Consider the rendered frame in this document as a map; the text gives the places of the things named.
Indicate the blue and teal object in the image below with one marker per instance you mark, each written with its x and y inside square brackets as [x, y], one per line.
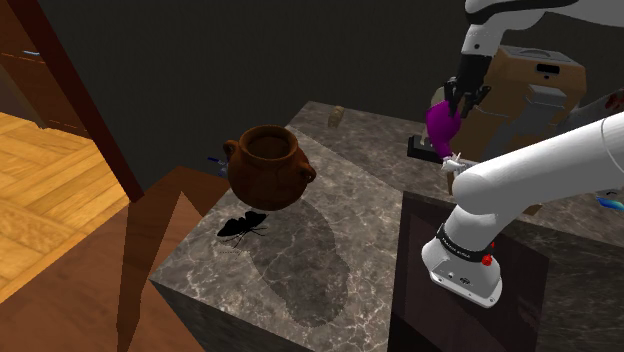
[610, 201]

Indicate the small tan block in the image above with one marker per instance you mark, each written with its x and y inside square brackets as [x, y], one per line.
[336, 116]

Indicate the dark red wooden post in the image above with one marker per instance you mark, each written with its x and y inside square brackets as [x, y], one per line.
[83, 102]

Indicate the purple and white figure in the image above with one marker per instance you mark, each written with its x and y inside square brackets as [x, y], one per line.
[441, 129]

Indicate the dark robot stand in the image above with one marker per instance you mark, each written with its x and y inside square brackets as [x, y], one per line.
[438, 317]

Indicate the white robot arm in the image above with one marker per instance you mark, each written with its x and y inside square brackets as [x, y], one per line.
[536, 166]

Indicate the blue pen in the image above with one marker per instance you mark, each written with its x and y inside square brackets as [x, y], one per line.
[216, 160]

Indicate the brown clay pot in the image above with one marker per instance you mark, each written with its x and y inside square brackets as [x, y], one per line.
[268, 168]

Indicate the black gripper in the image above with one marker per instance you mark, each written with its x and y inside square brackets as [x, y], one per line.
[472, 70]

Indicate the black butterfly figure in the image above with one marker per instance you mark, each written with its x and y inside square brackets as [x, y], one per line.
[242, 226]

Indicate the brown box with grey parts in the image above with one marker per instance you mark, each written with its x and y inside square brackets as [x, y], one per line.
[516, 92]

